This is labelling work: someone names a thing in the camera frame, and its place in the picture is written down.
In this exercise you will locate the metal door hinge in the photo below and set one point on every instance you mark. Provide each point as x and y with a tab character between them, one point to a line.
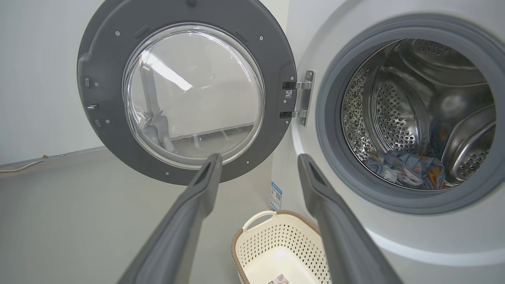
305	94

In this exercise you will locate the white front-load washing machine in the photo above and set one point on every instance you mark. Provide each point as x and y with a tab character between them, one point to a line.
434	236

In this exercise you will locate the blue bear-print pyjama garment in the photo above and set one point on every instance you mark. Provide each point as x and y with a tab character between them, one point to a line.
390	169
432	175

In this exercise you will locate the round dark washing machine door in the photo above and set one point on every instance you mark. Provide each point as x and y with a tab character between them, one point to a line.
110	59

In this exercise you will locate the basket bottom label sticker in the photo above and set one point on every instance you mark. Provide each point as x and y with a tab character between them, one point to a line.
279	279

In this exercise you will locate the steel washer drum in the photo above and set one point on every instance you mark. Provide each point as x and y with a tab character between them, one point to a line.
398	114

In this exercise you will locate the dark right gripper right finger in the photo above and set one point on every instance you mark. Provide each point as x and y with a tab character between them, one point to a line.
339	228

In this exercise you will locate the white basket with brown rim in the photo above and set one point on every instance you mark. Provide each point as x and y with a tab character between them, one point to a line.
276	244

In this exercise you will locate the grey rubber door seal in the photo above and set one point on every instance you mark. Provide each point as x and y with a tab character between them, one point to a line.
331	130

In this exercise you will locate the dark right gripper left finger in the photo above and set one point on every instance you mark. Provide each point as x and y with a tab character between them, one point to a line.
185	221

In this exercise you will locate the blue energy label sticker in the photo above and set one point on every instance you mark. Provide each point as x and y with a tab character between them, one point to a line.
276	196

